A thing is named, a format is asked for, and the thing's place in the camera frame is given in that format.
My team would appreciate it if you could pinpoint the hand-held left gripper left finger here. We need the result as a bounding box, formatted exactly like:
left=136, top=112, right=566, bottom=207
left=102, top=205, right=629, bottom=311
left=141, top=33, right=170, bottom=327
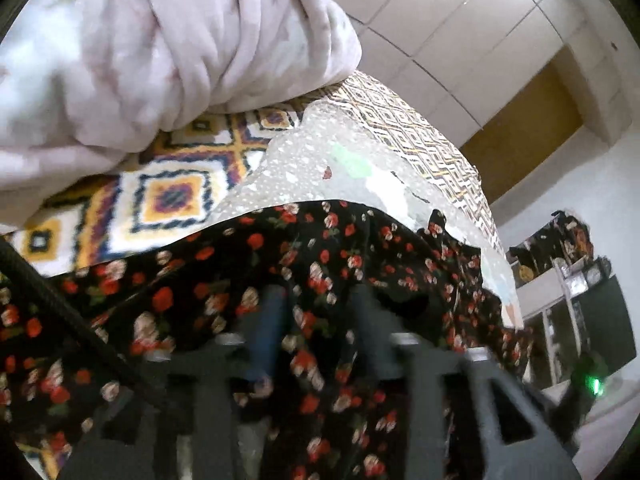
left=57, top=285, right=288, bottom=480

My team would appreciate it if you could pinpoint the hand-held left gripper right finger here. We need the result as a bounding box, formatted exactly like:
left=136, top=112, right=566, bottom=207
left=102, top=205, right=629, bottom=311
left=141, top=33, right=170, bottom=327
left=347, top=284, right=583, bottom=480

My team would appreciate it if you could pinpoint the black floral dress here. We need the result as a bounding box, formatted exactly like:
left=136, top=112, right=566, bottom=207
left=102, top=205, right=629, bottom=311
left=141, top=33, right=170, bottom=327
left=0, top=200, right=532, bottom=480

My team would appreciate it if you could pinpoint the black screen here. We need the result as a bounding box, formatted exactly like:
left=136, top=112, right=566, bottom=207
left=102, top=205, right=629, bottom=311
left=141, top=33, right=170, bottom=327
left=570, top=274, right=632, bottom=367

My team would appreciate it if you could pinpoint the cluttered shelf unit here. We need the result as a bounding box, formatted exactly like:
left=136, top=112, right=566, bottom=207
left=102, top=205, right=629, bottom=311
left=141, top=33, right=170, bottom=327
left=507, top=210, right=632, bottom=392

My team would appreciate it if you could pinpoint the dark floral cloth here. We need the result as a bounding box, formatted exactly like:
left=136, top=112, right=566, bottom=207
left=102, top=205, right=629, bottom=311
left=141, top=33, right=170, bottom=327
left=544, top=211, right=597, bottom=272

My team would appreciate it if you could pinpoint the geometric patterned bed sheet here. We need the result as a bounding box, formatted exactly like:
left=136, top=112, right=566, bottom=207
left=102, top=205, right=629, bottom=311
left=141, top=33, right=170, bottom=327
left=5, top=72, right=506, bottom=480

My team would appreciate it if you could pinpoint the brown wooden door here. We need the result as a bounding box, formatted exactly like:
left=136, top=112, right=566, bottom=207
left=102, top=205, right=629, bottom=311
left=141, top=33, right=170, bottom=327
left=459, top=45, right=587, bottom=206

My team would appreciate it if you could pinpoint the pink fleece blanket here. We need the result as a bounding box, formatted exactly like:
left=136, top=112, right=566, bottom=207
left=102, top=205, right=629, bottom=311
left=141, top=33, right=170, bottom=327
left=0, top=0, right=363, bottom=236

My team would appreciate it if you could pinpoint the white wardrobe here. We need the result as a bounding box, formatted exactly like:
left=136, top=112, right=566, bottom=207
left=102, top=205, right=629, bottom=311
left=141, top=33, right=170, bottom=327
left=300, top=0, right=621, bottom=136

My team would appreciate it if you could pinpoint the black cable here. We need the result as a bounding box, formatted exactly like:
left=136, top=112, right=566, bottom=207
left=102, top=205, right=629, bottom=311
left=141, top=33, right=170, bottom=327
left=0, top=242, right=172, bottom=411

